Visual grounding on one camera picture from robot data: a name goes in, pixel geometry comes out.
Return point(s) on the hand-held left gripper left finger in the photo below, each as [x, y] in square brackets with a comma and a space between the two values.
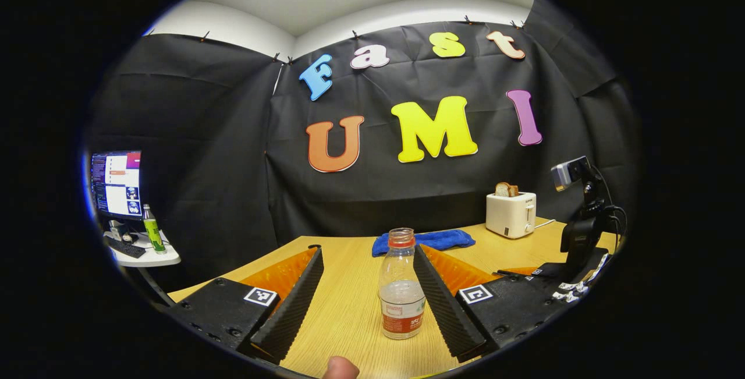
[297, 306]

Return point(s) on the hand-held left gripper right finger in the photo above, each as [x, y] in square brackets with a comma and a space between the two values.
[439, 309]

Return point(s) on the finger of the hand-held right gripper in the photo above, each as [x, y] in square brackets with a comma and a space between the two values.
[547, 271]

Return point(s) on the clear plastic water bottle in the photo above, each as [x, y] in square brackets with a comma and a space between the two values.
[401, 297]

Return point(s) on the green bottle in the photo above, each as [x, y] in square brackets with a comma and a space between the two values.
[153, 233]

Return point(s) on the white toaster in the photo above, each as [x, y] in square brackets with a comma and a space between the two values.
[511, 216]

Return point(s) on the blue towel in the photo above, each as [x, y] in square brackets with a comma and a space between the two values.
[442, 239]

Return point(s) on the bread slice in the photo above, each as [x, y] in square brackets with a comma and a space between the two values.
[506, 189]

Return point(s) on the white side table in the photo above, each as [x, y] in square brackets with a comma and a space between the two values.
[157, 258]

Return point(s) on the black backdrop cloth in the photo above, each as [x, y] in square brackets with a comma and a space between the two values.
[233, 163]

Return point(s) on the black keyboard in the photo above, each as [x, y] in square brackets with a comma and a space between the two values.
[125, 247]

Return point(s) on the computer monitor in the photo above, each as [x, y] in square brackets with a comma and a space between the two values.
[119, 184]

